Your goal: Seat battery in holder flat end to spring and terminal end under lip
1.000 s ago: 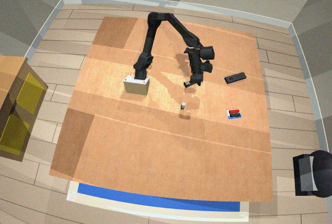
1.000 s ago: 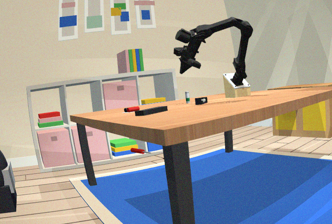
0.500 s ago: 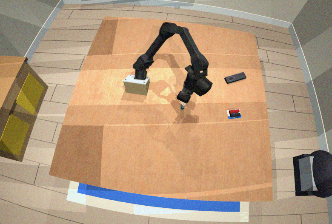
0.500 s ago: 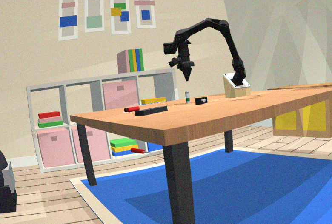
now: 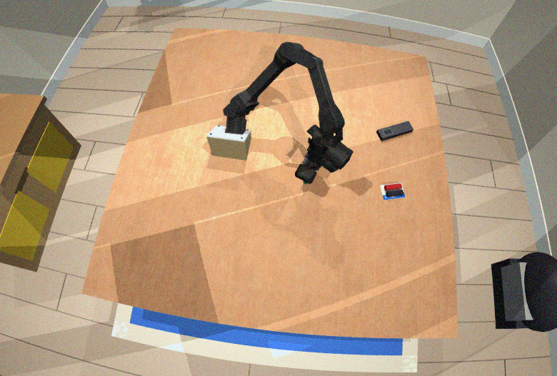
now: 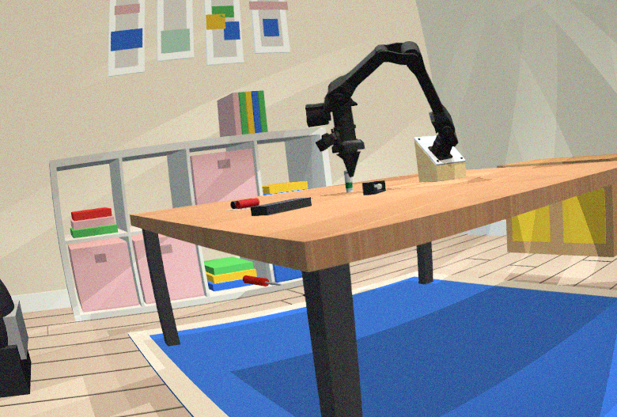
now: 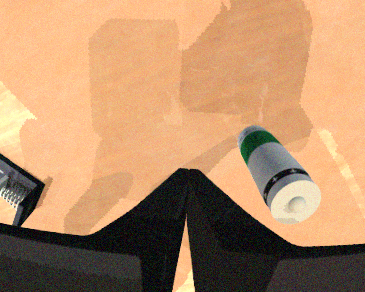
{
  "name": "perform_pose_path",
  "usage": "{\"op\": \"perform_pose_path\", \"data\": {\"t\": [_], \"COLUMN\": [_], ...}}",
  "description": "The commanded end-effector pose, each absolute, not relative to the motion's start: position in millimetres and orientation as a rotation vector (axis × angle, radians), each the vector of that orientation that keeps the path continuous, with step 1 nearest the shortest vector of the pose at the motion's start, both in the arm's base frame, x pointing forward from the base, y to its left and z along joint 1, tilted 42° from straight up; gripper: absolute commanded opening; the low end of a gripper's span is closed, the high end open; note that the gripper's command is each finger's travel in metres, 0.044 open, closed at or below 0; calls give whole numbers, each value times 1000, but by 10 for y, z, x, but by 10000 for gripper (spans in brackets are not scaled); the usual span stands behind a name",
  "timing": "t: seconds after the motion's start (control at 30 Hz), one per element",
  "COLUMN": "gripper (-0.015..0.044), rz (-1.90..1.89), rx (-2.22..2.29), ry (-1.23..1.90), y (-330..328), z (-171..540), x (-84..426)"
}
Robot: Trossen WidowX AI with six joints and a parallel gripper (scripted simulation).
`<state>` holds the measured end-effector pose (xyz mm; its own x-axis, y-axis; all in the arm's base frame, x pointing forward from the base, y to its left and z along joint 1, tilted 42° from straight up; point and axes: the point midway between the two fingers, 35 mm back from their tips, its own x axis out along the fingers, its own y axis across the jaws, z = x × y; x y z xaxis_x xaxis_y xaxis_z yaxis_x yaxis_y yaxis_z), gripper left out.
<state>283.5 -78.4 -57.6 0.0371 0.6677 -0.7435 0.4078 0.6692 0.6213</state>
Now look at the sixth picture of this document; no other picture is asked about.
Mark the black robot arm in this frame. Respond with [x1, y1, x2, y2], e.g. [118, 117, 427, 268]
[305, 41, 459, 161]

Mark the black rectangular bar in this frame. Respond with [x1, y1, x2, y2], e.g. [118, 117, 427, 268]
[251, 197, 312, 216]

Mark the grey and green battery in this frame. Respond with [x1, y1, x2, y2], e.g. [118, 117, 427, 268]
[344, 170, 354, 192]

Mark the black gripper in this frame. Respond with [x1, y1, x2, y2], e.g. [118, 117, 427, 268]
[332, 122, 365, 177]

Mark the red-handled screwdriver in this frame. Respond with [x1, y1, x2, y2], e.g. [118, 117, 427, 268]
[243, 275, 281, 286]

